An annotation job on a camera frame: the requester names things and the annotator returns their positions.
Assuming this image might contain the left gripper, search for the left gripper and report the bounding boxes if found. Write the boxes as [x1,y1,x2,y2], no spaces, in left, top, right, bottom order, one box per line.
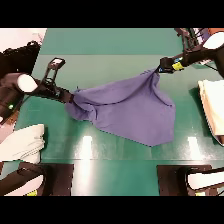
[48,85,75,105]

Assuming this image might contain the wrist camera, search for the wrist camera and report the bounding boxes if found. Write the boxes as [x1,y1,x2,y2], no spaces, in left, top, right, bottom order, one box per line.
[42,57,67,87]
[174,27,201,54]

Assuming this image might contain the cream folded garment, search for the cream folded garment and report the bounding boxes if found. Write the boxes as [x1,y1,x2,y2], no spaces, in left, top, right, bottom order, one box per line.
[197,79,224,147]

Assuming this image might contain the purple T-shirt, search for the purple T-shirt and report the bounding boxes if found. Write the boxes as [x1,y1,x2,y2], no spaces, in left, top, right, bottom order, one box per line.
[64,68,177,148]

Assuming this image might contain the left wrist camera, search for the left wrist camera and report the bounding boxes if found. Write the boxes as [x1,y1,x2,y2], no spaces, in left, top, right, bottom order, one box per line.
[42,57,67,87]

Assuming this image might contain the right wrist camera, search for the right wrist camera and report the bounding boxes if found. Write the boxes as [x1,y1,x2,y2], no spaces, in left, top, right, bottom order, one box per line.
[174,27,201,54]

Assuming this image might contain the white garment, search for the white garment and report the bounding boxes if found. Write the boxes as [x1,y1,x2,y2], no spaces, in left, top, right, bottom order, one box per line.
[0,123,46,165]

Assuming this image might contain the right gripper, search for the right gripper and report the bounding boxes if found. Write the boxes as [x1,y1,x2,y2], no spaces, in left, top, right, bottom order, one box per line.
[157,56,185,74]

